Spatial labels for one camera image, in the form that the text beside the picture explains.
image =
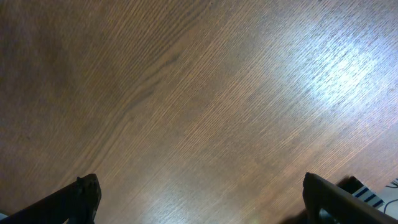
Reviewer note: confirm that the striped white object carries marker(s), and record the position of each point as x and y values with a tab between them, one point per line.
384	201

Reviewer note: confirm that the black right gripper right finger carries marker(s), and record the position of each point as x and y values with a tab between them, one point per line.
327	203

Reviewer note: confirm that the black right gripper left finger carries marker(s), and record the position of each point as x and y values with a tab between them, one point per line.
76	203

